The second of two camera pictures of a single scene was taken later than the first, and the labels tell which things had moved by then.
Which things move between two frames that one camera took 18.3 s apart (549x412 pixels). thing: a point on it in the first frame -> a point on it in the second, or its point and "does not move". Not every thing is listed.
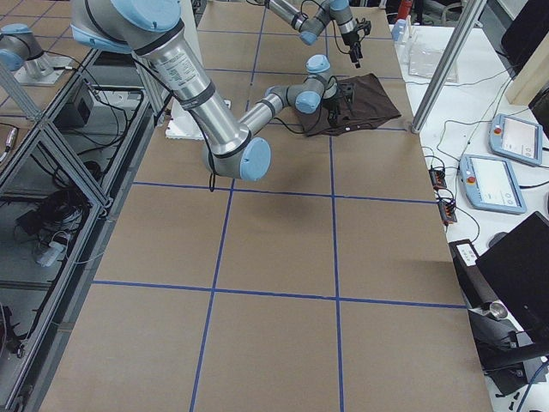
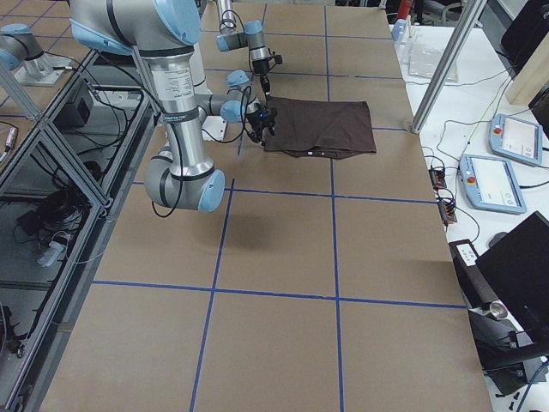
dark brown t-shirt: (361, 103) -> (330, 129)
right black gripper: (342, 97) -> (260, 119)
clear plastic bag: (425, 53) does not move
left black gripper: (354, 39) -> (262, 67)
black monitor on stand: (507, 293) does not move
